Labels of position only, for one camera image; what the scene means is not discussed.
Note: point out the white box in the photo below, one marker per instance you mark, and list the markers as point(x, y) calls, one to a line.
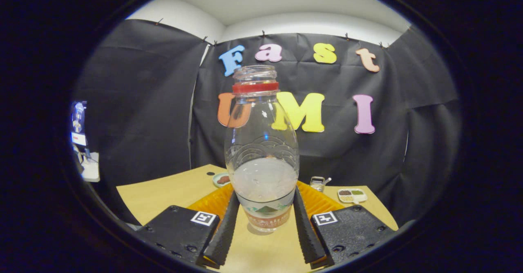
point(90, 171)

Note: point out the black backdrop cloth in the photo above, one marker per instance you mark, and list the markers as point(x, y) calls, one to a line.
point(347, 154)

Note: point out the wooden table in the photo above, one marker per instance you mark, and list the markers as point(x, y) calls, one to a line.
point(163, 195)

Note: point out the clear plastic juice bottle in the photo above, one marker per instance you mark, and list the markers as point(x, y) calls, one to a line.
point(261, 183)

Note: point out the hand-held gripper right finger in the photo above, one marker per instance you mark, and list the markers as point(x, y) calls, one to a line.
point(306, 232)

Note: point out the dark panel with white label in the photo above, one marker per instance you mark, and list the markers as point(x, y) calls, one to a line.
point(77, 117)

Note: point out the light green plate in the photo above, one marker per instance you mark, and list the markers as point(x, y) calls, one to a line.
point(215, 177)

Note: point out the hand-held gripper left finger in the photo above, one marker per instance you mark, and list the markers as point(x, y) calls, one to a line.
point(222, 236)

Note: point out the white divided dish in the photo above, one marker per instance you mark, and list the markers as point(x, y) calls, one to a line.
point(352, 195)

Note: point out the reddish brown food piece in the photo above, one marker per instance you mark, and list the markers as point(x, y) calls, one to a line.
point(223, 180)

